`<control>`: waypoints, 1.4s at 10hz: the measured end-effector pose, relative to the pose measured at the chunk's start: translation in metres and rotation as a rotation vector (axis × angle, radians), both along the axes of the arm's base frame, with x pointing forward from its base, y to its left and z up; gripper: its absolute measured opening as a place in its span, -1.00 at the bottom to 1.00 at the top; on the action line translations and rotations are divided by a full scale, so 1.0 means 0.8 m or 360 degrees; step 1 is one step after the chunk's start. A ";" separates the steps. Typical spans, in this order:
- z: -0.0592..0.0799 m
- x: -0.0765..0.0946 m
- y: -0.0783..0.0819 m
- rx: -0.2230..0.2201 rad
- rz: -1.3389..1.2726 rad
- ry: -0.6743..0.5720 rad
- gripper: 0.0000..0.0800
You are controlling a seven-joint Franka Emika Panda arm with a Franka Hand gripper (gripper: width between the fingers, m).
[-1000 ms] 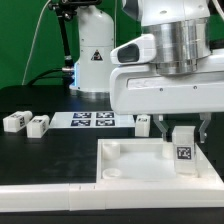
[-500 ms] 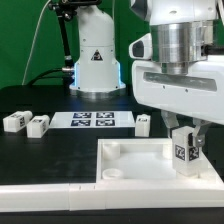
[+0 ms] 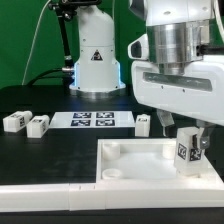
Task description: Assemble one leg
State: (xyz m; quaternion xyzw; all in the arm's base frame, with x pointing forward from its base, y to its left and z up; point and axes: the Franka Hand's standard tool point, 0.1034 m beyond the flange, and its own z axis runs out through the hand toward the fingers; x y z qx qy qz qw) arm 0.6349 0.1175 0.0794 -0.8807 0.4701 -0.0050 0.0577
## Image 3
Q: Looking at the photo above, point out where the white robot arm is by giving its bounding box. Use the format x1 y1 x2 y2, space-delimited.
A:
71 0 224 149

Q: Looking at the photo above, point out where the black cable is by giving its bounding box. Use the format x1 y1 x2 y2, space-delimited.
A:
26 68 74 86

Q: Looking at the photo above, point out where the white cable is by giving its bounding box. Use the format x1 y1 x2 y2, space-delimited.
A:
21 0 51 86

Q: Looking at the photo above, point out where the white L-shaped fence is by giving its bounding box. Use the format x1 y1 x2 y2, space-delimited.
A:
0 156 224 213

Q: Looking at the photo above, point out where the black camera stand pole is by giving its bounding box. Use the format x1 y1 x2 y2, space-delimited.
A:
47 0 102 68

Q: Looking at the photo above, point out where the white square tabletop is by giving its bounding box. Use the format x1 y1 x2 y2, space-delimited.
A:
96 138 217 185

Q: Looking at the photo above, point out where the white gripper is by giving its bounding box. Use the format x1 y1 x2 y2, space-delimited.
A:
128 34 224 150

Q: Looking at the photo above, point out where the white marker tag sheet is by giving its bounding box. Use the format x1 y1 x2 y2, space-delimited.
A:
50 111 135 129

